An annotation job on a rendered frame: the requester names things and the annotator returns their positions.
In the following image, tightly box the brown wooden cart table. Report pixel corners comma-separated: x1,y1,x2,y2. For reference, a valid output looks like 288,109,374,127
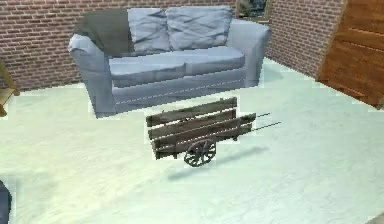
145,96,283,168

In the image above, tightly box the pale blue two-seat sofa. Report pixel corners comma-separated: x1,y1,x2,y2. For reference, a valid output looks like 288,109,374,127
67,5,272,119

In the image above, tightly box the dark grey throw blanket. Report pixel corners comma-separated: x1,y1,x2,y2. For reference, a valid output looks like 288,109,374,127
73,7,135,58

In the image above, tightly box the brown wooden room door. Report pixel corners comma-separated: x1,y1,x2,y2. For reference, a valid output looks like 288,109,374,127
316,0,384,109

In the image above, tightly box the yellow wooden side table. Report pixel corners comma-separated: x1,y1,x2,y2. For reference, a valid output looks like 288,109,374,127
0,59,21,118

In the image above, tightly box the dark grey rounded object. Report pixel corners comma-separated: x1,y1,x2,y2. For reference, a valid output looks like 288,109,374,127
0,180,13,224

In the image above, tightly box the dark framed wall picture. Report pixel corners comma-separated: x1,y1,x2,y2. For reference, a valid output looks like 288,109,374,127
235,0,272,22

